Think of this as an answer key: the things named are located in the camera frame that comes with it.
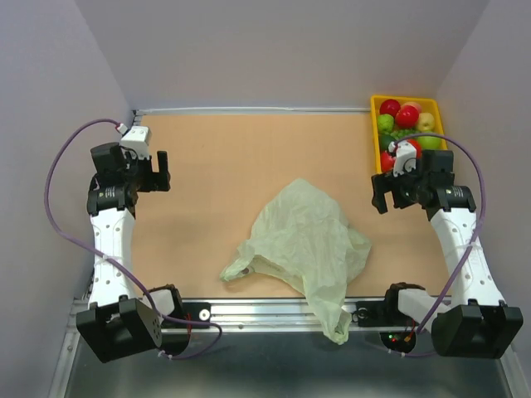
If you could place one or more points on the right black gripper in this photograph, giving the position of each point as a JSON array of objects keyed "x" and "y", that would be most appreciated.
[{"x": 383, "y": 183}]

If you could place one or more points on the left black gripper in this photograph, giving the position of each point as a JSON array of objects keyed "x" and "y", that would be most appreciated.
[{"x": 156, "y": 181}]

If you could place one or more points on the red apple front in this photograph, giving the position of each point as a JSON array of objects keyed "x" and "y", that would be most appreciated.
[{"x": 387, "y": 161}]

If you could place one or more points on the red apple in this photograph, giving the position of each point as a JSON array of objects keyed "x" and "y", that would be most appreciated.
[
  {"x": 390, "y": 107},
  {"x": 407, "y": 116},
  {"x": 387, "y": 161}
]

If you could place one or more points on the light green plastic bag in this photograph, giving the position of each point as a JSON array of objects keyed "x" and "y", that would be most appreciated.
[{"x": 303, "y": 238}]

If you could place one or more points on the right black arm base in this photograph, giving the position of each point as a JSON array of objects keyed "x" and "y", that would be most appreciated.
[{"x": 396, "y": 331}]

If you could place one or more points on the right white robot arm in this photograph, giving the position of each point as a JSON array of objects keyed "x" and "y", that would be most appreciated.
[{"x": 478, "y": 322}]

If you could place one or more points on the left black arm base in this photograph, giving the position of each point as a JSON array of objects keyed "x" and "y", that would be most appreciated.
[{"x": 195, "y": 315}]

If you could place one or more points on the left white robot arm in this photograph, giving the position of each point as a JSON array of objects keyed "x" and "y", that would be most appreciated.
[{"x": 118, "y": 323}]

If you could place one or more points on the green grape bunch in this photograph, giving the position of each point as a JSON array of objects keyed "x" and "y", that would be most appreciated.
[{"x": 398, "y": 134}]

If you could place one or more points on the light green custard apple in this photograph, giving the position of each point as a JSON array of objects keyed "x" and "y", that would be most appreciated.
[{"x": 385, "y": 123}]

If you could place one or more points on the red apple centre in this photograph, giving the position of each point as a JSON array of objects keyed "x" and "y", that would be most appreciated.
[{"x": 407, "y": 116}]

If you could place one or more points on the yellow pear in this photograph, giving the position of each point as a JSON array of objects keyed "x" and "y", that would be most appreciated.
[{"x": 425, "y": 122}]

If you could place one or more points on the red apple back left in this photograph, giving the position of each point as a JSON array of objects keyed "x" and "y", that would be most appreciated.
[{"x": 390, "y": 107}]

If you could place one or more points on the peach fruit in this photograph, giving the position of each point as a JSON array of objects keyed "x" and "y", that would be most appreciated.
[{"x": 415, "y": 105}]

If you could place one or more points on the yellow plastic tray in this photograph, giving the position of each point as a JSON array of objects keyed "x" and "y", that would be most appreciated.
[{"x": 428, "y": 105}]

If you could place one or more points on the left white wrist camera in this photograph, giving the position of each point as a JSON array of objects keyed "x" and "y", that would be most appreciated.
[{"x": 138, "y": 139}]

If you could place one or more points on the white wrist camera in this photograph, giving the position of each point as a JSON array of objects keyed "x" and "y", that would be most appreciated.
[
  {"x": 138, "y": 139},
  {"x": 405, "y": 158}
]

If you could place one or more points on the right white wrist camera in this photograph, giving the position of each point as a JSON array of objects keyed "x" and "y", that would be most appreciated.
[{"x": 405, "y": 158}]

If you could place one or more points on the aluminium frame rail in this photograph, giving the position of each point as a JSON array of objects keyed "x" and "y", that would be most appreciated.
[{"x": 279, "y": 315}]

